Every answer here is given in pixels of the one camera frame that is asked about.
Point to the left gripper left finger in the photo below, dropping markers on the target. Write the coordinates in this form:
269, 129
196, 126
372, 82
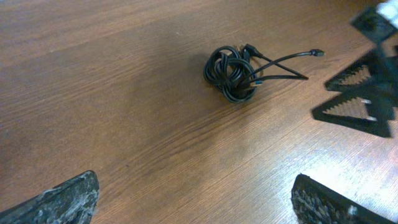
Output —
72, 201

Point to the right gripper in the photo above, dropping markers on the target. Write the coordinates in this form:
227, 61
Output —
373, 71

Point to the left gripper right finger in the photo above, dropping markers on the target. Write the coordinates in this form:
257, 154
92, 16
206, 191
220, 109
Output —
314, 203

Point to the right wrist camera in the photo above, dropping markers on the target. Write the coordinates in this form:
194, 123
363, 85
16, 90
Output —
388, 11

